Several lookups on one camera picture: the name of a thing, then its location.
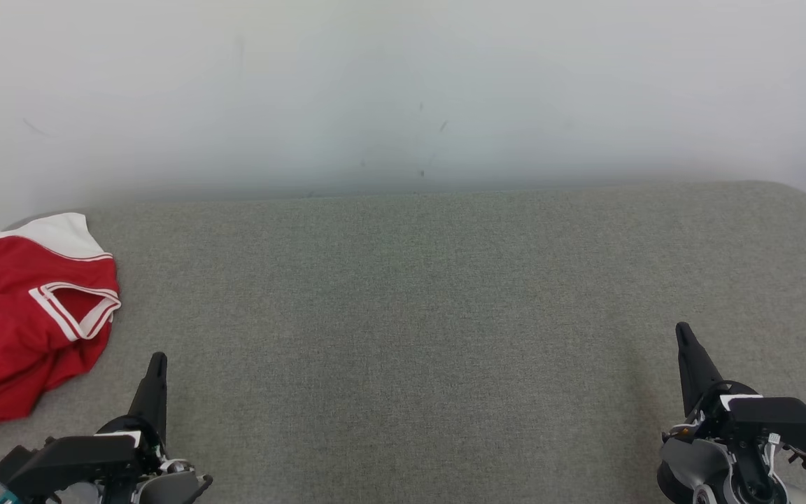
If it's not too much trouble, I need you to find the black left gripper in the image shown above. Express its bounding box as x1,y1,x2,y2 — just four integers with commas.
97,352,168,504

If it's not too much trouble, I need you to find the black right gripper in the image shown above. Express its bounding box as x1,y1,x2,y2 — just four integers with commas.
676,322,778,504

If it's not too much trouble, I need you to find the grey fabric sofa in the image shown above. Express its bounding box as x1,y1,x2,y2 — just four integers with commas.
0,181,806,504

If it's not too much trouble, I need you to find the red shirt with striped cuffs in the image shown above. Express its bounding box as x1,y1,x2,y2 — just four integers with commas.
0,212,122,365

